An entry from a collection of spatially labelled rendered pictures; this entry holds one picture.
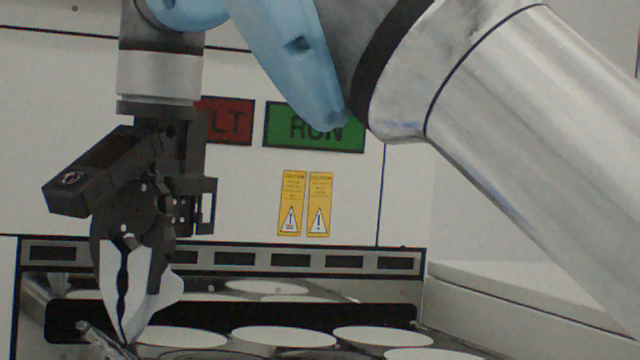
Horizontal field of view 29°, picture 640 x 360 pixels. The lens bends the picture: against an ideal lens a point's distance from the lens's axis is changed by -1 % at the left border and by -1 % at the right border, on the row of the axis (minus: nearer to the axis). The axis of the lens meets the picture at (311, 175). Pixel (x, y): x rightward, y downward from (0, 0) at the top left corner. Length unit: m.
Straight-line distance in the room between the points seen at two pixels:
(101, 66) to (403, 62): 0.70
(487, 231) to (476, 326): 1.92
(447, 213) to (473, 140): 2.59
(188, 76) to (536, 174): 0.58
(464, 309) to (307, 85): 0.76
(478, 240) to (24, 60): 2.13
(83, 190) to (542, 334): 0.46
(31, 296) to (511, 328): 0.47
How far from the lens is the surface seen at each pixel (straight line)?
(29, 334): 1.22
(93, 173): 1.03
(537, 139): 0.54
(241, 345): 1.14
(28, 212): 1.22
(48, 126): 1.21
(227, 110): 1.26
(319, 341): 1.19
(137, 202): 1.07
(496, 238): 3.23
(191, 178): 1.09
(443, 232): 3.14
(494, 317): 1.26
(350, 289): 1.33
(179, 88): 1.07
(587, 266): 0.54
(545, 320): 1.19
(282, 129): 1.29
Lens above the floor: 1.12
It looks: 3 degrees down
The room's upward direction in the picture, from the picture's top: 5 degrees clockwise
